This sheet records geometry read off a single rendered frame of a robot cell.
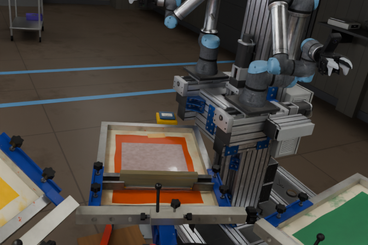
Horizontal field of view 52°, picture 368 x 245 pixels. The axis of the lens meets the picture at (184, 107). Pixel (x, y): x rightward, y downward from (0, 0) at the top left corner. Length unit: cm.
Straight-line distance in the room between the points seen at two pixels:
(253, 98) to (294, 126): 29
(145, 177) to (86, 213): 34
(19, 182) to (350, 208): 148
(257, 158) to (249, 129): 51
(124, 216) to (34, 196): 34
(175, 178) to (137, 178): 17
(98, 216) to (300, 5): 133
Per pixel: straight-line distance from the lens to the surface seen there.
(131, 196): 175
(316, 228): 182
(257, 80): 201
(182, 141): 220
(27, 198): 145
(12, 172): 149
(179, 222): 149
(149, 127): 225
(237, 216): 162
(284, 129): 209
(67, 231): 299
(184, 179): 175
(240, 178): 259
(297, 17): 199
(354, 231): 190
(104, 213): 153
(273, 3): 190
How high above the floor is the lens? 204
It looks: 24 degrees down
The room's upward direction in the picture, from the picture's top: 8 degrees clockwise
